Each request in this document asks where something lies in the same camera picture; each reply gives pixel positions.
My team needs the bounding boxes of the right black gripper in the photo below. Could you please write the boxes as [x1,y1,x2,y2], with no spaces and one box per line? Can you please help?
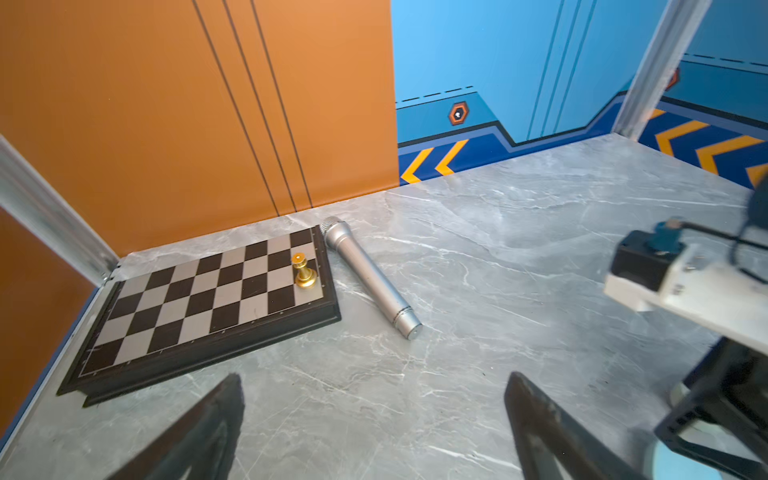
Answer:
[655,337,767,479]

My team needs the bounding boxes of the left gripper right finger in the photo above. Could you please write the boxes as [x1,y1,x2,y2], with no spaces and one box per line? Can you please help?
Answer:
[504,371,642,479]

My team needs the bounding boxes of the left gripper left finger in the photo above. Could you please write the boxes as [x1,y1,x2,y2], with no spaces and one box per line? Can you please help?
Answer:
[110,374,245,479]

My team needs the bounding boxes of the white charging case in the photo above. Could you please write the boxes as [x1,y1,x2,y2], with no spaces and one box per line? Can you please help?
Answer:
[669,382,690,407]

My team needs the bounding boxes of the blue charging case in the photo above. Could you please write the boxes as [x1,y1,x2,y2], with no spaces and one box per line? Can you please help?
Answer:
[643,440,723,480]

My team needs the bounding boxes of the black white chessboard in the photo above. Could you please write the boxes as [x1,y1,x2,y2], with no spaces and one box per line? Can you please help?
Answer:
[57,226,341,406]

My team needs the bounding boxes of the golden chess piece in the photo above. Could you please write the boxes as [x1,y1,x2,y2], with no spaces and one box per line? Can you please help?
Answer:
[291,252,318,289]

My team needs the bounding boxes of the silver microphone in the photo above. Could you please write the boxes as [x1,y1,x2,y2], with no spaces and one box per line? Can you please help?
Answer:
[320,216,422,340]

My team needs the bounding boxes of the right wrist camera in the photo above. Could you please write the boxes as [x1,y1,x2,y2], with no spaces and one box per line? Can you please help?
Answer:
[604,218,767,354]

